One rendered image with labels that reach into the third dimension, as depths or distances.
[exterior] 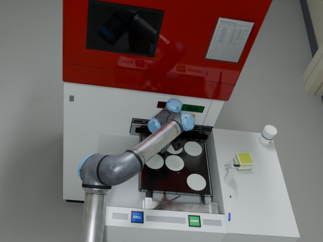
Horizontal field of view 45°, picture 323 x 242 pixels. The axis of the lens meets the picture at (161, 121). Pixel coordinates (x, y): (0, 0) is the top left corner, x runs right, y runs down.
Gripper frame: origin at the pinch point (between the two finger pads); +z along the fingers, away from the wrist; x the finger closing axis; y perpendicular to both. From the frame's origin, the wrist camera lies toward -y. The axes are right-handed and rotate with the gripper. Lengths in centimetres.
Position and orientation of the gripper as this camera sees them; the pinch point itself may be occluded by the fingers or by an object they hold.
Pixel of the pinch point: (163, 152)
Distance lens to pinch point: 208.2
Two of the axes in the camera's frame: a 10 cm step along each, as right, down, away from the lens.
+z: -1.8, 6.6, 7.3
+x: -7.3, 4.0, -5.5
